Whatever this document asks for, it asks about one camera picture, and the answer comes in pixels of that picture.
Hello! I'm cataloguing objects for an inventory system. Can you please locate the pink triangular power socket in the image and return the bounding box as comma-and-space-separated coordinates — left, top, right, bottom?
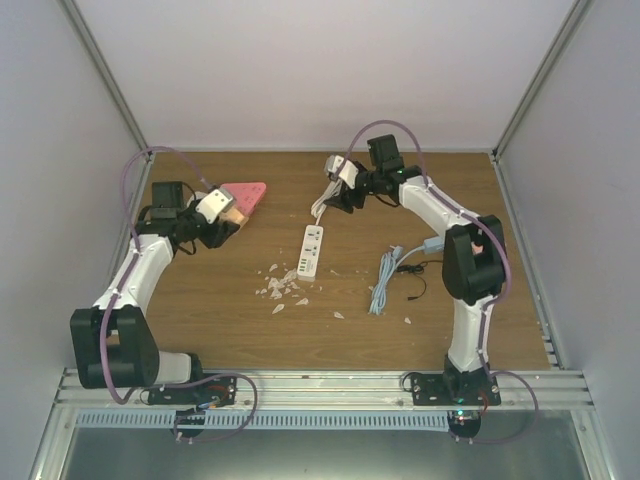
222, 182, 267, 217

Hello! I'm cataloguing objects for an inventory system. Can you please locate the white power cord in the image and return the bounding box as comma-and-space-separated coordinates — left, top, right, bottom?
310, 177, 351, 226

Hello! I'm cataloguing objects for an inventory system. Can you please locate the light blue cable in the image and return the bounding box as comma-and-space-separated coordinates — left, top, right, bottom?
368, 243, 407, 317

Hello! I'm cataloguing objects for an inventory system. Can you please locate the light blue power strip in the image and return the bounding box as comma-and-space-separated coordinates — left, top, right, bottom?
422, 236, 444, 255

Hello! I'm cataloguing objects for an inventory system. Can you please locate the white power strip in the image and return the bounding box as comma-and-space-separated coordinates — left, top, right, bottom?
296, 225, 324, 282

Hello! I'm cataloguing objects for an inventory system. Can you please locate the pink block socket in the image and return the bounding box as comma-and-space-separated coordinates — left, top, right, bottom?
472, 243, 485, 255

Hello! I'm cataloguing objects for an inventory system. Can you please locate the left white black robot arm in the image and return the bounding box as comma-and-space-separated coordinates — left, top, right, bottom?
70, 181, 243, 404

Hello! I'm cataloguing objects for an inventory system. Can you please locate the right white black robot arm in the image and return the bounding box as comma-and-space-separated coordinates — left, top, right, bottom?
325, 135, 512, 405

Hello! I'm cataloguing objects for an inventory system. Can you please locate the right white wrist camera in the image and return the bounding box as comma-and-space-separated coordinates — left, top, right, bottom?
324, 155, 360, 190

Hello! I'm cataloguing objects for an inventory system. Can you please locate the thin black cable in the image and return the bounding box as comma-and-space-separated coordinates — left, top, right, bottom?
397, 259, 441, 301

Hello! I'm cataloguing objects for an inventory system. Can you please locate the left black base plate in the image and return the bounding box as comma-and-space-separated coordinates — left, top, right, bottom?
139, 374, 238, 409

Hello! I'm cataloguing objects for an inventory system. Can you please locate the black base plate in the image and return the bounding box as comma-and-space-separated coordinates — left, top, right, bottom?
400, 370, 502, 407
139, 374, 238, 409

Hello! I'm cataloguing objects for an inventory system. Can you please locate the aluminium frame rail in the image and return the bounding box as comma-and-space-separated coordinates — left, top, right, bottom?
54, 368, 596, 412

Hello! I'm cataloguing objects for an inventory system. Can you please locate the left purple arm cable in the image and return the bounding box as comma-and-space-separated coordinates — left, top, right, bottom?
99, 145, 214, 406

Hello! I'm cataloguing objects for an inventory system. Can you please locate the grey slotted cable duct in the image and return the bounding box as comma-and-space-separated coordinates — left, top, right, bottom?
76, 409, 449, 432

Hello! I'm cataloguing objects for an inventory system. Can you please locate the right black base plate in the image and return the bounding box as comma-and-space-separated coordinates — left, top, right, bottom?
400, 370, 502, 407

